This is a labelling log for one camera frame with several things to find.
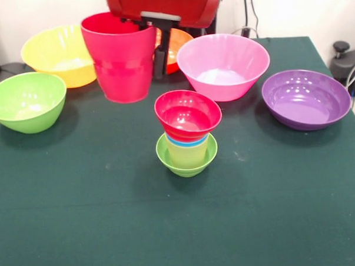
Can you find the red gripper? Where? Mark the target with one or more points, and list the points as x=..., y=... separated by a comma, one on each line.
x=166, y=2

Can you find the small red bowl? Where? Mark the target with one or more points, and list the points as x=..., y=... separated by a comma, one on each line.
x=188, y=112

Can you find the blue cup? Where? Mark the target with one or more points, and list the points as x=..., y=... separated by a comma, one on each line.
x=189, y=143

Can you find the yellow cup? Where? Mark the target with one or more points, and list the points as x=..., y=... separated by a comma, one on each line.
x=187, y=156

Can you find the small green bowl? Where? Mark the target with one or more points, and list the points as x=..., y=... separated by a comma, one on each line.
x=188, y=171

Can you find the large green bowl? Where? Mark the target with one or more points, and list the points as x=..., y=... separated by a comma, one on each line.
x=23, y=104

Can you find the orange bowl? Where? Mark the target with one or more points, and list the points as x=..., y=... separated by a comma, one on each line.
x=176, y=41

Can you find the large pink bowl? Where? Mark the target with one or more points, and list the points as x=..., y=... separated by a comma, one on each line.
x=221, y=66

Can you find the large yellow bowl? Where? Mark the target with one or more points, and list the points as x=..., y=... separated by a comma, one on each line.
x=53, y=53

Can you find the purple bowl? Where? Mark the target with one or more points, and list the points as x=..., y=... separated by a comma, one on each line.
x=305, y=101

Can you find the dark green tablecloth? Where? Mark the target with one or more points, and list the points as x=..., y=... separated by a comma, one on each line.
x=140, y=229

